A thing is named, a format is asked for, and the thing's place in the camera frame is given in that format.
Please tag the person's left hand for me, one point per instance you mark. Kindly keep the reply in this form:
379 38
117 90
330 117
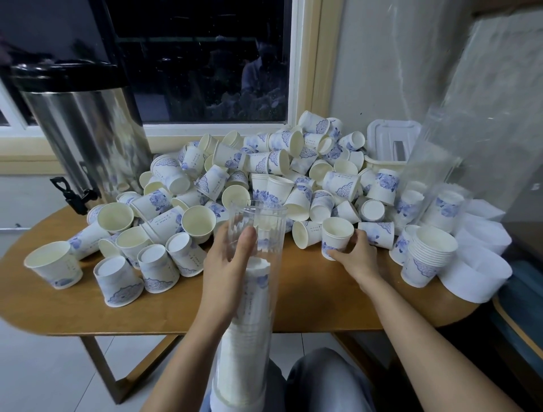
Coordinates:
222 280

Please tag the person's right hand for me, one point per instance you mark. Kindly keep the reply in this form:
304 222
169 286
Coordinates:
363 263

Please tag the single blue-printed paper cup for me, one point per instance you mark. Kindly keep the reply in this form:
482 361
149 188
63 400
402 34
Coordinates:
336 233

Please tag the clear plastic cup dispenser tube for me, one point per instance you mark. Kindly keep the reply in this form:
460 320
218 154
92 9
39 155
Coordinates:
270 238

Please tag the nested stack of paper cups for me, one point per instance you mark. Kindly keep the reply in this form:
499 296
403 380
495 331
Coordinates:
246 339
428 255

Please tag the pile of paper cups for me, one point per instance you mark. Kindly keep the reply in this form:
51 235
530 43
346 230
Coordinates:
254 170

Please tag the person's left forearm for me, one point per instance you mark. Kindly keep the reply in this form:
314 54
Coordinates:
191 369

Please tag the person's right forearm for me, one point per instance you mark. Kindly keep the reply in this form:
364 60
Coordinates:
441 352

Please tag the person's blue jeans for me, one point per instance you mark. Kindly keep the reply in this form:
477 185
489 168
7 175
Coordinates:
327 382

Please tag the white plastic lid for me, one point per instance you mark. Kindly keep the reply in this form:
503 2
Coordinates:
392 140

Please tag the blue bin with tan rim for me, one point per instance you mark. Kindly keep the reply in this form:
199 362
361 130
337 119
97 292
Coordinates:
522 314

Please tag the clear plastic bag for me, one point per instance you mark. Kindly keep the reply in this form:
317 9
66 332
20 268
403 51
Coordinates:
492 110

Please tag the stainless steel water dispenser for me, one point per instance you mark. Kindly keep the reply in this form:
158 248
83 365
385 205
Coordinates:
89 127

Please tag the white framed window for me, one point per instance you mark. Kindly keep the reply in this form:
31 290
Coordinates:
204 59

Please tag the wooden table leg frame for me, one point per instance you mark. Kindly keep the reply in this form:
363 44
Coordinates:
106 365

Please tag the brown wooden wall cabinet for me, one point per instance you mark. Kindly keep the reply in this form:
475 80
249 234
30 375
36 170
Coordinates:
509 7

